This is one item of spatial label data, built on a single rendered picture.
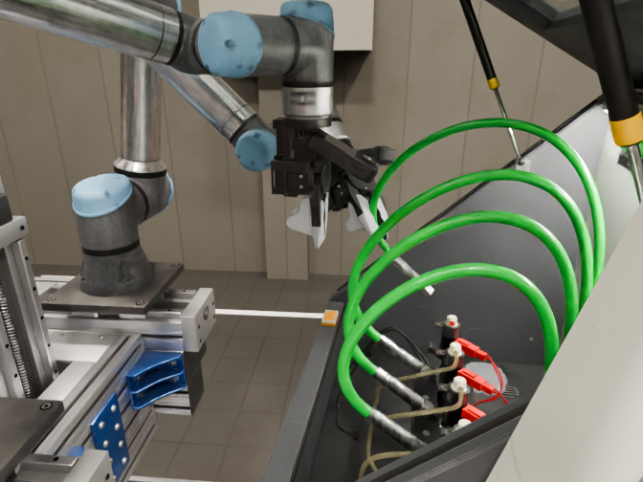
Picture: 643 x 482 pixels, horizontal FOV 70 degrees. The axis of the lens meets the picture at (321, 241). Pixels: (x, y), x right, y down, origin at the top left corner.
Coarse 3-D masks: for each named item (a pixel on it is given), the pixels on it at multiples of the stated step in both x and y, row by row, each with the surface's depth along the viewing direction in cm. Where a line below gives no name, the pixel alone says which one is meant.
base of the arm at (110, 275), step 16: (96, 256) 96; (112, 256) 97; (128, 256) 99; (144, 256) 104; (80, 272) 100; (96, 272) 97; (112, 272) 97; (128, 272) 99; (144, 272) 102; (96, 288) 97; (112, 288) 97; (128, 288) 99
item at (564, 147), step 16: (448, 128) 73; (464, 128) 72; (512, 128) 68; (528, 128) 67; (544, 128) 66; (416, 144) 77; (560, 144) 65; (400, 160) 79; (576, 160) 64; (384, 176) 82; (592, 192) 65; (592, 208) 65; (384, 240) 87; (592, 288) 68
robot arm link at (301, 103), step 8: (288, 88) 66; (296, 88) 65; (304, 88) 65; (312, 88) 65; (320, 88) 65; (328, 88) 66; (288, 96) 66; (296, 96) 66; (304, 96) 65; (312, 96) 65; (320, 96) 65; (328, 96) 66; (288, 104) 67; (296, 104) 66; (304, 104) 66; (312, 104) 65; (320, 104) 66; (328, 104) 67; (288, 112) 67; (296, 112) 66; (304, 112) 66; (312, 112) 66; (320, 112) 66; (328, 112) 67
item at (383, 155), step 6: (360, 150) 85; (366, 150) 84; (372, 150) 83; (378, 150) 82; (384, 150) 82; (390, 150) 83; (372, 156) 83; (378, 156) 82; (384, 156) 82; (390, 156) 83; (378, 162) 83; (384, 162) 83; (390, 162) 84
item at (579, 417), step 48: (624, 240) 31; (624, 288) 29; (576, 336) 33; (624, 336) 28; (576, 384) 32; (624, 384) 27; (528, 432) 36; (576, 432) 30; (624, 432) 25; (528, 480) 34; (576, 480) 28; (624, 480) 24
